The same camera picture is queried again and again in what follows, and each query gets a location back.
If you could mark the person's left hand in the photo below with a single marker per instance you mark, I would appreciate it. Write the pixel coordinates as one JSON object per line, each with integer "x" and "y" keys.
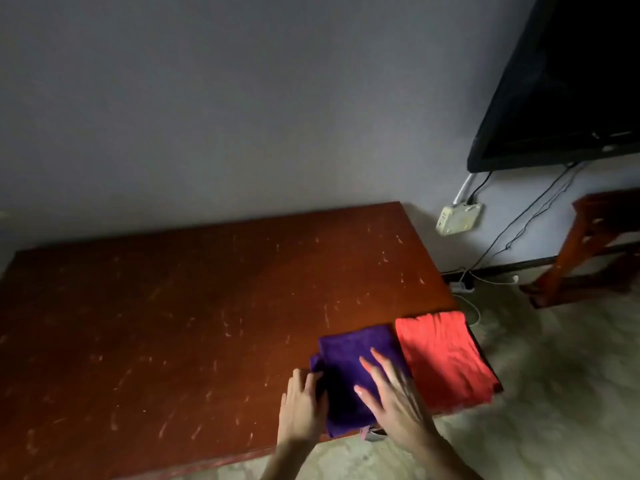
{"x": 302, "y": 409}

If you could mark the person's right hand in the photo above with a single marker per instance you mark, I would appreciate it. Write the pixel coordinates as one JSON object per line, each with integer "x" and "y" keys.
{"x": 400, "y": 409}

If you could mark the red cloth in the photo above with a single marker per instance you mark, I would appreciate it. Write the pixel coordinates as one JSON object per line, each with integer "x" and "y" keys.
{"x": 440, "y": 354}

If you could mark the purple cloth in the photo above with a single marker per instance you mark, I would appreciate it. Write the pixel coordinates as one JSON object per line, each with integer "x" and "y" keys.
{"x": 345, "y": 354}

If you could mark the white power strip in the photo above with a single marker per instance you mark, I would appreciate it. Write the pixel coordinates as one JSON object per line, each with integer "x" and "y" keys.
{"x": 461, "y": 286}

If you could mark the brown wooden table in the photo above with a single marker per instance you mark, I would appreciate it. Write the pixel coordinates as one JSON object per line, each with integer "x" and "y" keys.
{"x": 175, "y": 304}

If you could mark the brown wooden stool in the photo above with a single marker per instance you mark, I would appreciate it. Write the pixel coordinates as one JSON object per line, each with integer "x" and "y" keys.
{"x": 590, "y": 229}

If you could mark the black television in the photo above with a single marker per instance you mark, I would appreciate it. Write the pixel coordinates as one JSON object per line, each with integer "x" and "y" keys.
{"x": 565, "y": 84}

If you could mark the cream wall junction box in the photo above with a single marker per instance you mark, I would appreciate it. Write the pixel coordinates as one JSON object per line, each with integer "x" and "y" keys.
{"x": 459, "y": 219}

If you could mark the white wall conduit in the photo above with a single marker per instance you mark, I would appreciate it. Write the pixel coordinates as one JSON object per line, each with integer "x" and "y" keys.
{"x": 463, "y": 188}

